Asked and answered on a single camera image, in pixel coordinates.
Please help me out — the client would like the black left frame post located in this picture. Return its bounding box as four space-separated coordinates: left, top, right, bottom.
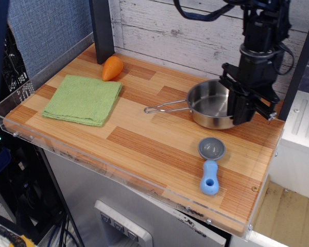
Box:
89 0 114 64

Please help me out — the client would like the silver cabinet with buttons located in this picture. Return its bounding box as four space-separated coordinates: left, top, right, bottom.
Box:
44 151 231 246

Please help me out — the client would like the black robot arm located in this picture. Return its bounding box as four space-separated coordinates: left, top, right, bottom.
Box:
220 1 293 126

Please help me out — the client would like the silver metal pan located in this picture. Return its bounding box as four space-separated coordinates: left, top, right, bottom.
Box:
144 79 235 130

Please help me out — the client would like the orange toy carrot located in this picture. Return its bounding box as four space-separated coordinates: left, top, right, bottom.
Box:
102 56 124 81

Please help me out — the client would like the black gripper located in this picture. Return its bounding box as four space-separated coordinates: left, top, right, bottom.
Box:
219 54 280 126

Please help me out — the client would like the black plastic crate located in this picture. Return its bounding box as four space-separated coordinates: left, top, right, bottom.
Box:
2 26 35 102

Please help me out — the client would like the black right frame post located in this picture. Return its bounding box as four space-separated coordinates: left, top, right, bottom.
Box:
278 31 309 121

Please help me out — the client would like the black frame post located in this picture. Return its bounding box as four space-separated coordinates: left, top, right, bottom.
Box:
278 31 309 121
89 0 114 64

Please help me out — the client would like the green folded cloth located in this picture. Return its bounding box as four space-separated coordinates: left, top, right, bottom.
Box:
42 75 123 127

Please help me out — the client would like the blue grey toy spoon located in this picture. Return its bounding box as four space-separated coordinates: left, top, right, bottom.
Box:
198 137 226 195

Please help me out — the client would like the white side unit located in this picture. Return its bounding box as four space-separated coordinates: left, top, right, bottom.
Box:
268 91 309 198

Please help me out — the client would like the clear acrylic table guard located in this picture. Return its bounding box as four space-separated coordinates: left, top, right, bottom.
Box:
0 45 284 237

